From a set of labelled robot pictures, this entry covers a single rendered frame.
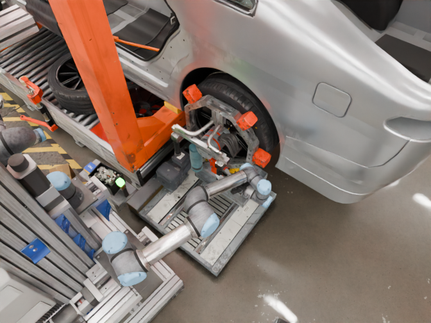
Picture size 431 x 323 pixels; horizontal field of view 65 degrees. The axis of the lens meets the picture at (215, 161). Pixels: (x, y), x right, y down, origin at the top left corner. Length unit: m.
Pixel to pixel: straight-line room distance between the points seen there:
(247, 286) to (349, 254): 0.84
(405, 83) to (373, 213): 1.76
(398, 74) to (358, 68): 0.15
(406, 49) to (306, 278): 1.90
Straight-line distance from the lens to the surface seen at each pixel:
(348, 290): 2.82
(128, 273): 1.64
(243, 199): 2.75
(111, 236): 1.72
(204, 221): 1.63
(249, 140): 2.00
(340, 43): 1.55
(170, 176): 2.57
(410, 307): 2.97
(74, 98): 3.15
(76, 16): 1.63
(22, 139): 1.67
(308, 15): 1.59
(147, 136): 2.41
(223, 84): 2.06
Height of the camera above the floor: 2.58
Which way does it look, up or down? 56 degrees down
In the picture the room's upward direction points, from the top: straight up
